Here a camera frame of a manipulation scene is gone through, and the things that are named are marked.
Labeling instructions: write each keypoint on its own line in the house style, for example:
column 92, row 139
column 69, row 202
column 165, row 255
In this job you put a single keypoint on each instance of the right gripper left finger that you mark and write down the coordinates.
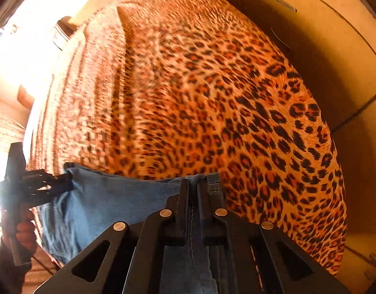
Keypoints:
column 176, row 227

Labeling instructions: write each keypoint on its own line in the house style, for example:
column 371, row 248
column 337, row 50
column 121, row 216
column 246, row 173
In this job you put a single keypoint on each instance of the blue denim jeans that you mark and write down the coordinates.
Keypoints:
column 74, row 219

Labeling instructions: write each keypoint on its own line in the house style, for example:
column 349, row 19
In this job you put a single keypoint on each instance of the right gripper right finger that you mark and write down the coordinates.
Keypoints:
column 210, row 198

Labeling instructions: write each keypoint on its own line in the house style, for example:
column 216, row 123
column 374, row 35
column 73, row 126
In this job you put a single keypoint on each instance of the person's left hand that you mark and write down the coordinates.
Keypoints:
column 25, row 230

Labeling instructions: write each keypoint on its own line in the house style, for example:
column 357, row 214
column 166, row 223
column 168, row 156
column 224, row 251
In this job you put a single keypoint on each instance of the wooden wardrobe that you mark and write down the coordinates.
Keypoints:
column 332, row 43

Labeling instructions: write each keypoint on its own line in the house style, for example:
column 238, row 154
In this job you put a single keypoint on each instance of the leopard print bedspread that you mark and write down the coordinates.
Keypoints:
column 155, row 89

